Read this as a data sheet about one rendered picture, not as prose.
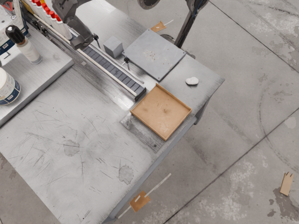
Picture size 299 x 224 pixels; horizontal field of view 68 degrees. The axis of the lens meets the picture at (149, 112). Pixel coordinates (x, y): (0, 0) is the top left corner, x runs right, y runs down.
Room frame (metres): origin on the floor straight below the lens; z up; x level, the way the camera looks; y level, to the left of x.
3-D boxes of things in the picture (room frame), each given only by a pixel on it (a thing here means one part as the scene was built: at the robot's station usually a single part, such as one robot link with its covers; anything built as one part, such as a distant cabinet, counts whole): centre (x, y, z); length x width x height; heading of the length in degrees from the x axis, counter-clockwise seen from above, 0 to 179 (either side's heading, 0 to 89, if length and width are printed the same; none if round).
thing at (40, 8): (1.37, 0.68, 0.98); 0.05 x 0.05 x 0.20
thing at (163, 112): (0.55, -0.07, 0.85); 0.30 x 0.26 x 0.04; 42
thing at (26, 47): (1.04, 0.75, 1.03); 0.09 x 0.09 x 0.30
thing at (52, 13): (1.24, 0.57, 0.98); 0.05 x 0.05 x 0.20
